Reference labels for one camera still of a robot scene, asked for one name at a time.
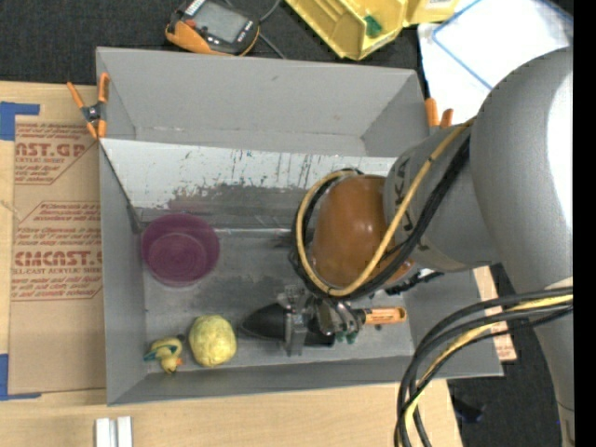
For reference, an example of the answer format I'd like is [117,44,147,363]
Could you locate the grey metal bin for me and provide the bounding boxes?
[95,47,507,407]

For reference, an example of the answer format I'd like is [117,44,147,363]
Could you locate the orange marker pen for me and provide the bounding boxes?
[359,306,408,328]

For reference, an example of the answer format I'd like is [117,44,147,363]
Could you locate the yellow rubber duck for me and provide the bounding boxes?
[142,336,184,375]

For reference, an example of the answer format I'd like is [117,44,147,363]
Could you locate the brown cardboard board, red print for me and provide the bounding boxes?
[0,80,518,402]

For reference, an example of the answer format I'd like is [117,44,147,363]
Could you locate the purple plastic cup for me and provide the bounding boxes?
[141,212,221,289]

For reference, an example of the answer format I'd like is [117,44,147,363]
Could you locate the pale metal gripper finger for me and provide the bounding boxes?
[278,284,308,316]
[283,312,307,358]

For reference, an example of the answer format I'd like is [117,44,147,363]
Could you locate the yellow lumpy ball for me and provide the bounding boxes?
[187,314,238,369]

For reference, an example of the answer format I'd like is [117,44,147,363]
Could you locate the black cone-shaped object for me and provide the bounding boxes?
[241,302,337,348]

